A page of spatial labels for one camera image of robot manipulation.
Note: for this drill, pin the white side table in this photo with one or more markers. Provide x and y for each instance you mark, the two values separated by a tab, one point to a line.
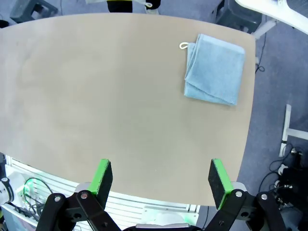
276	9

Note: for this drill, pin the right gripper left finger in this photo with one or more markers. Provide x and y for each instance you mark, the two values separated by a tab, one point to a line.
101	183

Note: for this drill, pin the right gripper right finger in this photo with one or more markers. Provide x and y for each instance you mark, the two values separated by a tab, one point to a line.
220	185

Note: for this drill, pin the white metal frame post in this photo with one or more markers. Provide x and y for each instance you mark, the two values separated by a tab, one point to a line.
287	125

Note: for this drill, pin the blue towel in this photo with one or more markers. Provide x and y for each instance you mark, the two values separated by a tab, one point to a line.
216	69

